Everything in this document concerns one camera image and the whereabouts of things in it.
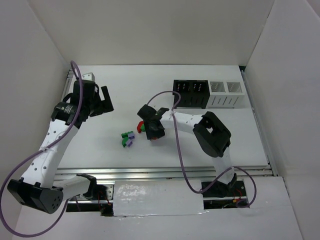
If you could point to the white taped cover plate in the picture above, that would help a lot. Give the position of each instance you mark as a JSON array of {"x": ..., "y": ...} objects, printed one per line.
[{"x": 155, "y": 198}]

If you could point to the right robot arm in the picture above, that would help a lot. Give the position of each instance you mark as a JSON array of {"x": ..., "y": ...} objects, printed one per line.
[{"x": 213, "y": 137}]

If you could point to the white double bin container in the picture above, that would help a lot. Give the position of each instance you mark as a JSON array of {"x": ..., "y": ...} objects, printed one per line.
[{"x": 225, "y": 94}]

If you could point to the purple lego brick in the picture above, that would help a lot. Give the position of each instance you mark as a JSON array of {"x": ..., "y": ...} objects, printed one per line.
[{"x": 129, "y": 142}]

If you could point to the black double bin container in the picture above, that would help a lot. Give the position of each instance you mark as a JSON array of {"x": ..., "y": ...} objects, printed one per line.
[{"x": 193, "y": 93}]

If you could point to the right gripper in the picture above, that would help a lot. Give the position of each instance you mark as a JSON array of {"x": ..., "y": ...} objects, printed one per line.
[{"x": 151, "y": 127}]

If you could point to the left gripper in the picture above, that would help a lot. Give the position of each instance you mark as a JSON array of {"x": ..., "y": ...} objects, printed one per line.
[{"x": 100, "y": 105}]

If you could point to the green flat lego plate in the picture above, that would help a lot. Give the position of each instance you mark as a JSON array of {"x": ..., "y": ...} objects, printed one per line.
[{"x": 125, "y": 134}]

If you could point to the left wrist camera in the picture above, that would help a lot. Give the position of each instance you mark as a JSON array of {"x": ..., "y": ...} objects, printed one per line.
[{"x": 88, "y": 77}]

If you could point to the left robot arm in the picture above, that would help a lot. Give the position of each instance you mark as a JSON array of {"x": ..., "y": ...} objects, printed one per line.
[{"x": 36, "y": 188}]

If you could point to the green curved lego brick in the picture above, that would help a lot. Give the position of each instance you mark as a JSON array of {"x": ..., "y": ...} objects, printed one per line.
[{"x": 124, "y": 142}]

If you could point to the red curved lego brick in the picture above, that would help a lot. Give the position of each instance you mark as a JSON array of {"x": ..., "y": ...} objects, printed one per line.
[{"x": 139, "y": 126}]

